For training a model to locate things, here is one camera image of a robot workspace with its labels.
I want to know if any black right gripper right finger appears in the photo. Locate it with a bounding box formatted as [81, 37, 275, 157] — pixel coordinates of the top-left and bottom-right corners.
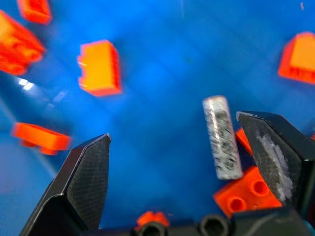
[236, 111, 315, 219]

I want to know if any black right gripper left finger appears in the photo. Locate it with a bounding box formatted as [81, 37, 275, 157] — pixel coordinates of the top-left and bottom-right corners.
[19, 133, 112, 236]

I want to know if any blue plastic bin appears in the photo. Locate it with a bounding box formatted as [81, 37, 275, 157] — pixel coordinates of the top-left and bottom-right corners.
[0, 0, 315, 231]

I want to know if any orange toy building brick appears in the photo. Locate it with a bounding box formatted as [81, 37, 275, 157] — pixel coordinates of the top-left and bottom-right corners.
[0, 9, 47, 76]
[235, 127, 254, 157]
[213, 166, 283, 219]
[77, 39, 123, 97]
[277, 31, 315, 86]
[16, 0, 53, 25]
[10, 121, 72, 156]
[135, 210, 170, 231]

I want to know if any silver cylindrical battery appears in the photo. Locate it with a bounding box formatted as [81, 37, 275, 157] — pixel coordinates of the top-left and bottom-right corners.
[202, 95, 244, 181]

